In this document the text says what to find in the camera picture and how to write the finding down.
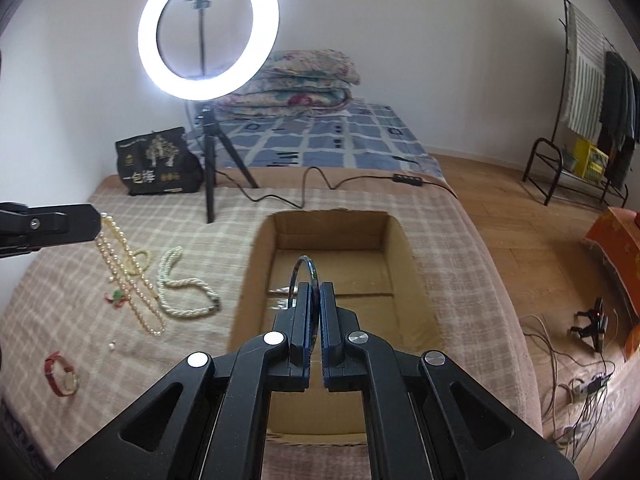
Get long cream pearl necklace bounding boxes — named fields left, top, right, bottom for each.
left=94, top=212, right=167, bottom=337

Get red strap wristwatch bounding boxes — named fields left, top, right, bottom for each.
left=43, top=352, right=79, bottom=398

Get twisted white pearl necklace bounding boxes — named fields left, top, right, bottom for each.
left=156, top=245, right=222, bottom=320

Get black bangle ring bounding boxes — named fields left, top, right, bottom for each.
left=288, top=254, right=320, bottom=311

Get red cord jade pendant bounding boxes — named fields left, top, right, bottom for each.
left=103, top=287, right=131, bottom=309

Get pink plaid blanket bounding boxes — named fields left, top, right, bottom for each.
left=1, top=168, right=541, bottom=478

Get black snack bag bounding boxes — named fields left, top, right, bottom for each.
left=115, top=127, right=204, bottom=196

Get open cardboard box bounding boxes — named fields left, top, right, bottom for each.
left=229, top=210, right=444, bottom=444

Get small black tripod on floor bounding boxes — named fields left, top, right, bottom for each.
left=570, top=297, right=608, bottom=354

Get black tripod stand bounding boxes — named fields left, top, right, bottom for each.
left=198, top=102, right=259, bottom=223

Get orange floral cloth table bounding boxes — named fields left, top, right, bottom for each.
left=585, top=207, right=639, bottom=315

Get black phone holder clamp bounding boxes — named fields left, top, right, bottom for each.
left=183, top=0, right=214, bottom=78

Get blue patterned bed sheet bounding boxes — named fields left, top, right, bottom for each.
left=218, top=100, right=444, bottom=179

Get black clothes rack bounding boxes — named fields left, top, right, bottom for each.
left=522, top=0, right=630, bottom=209

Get yellow crate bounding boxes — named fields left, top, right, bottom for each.
left=573, top=136, right=608, bottom=183

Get dark hanging clothes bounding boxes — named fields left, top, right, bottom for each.
left=597, top=51, right=639, bottom=190

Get striped white towel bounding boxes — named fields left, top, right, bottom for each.
left=561, top=2, right=606, bottom=142

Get tangled floor cables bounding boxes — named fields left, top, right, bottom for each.
left=519, top=314, right=626, bottom=461

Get black power cable with switch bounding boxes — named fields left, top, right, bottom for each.
left=214, top=166, right=459, bottom=209

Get white ring light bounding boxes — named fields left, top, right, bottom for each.
left=137, top=0, right=280, bottom=102

